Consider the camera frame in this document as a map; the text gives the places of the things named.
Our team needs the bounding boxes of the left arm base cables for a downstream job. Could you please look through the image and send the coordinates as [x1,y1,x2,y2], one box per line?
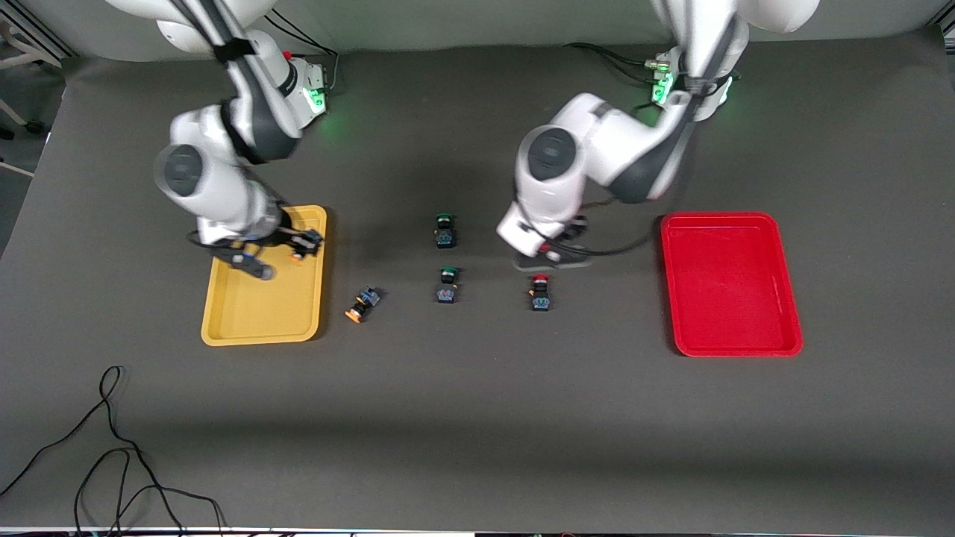
[563,43,669,75]

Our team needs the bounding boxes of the red plastic tray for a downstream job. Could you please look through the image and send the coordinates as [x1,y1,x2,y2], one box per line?
[660,212,804,358]

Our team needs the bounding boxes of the yellow plastic tray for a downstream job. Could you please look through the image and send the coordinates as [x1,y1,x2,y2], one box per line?
[201,205,328,347]

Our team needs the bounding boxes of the dark grey table cover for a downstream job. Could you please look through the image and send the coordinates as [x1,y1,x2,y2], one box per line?
[0,26,955,534]

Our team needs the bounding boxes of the thin black loose cable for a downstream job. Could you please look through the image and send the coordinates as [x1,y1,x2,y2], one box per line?
[73,447,226,537]
[0,365,186,537]

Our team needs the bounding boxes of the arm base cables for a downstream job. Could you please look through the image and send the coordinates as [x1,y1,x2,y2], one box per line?
[265,11,340,94]
[563,43,669,75]

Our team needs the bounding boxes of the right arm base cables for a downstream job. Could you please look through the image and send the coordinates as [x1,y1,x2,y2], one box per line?
[265,11,340,94]

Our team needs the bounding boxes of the white wheeled stand leg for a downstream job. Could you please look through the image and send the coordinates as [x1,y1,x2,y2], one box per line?
[0,95,44,136]

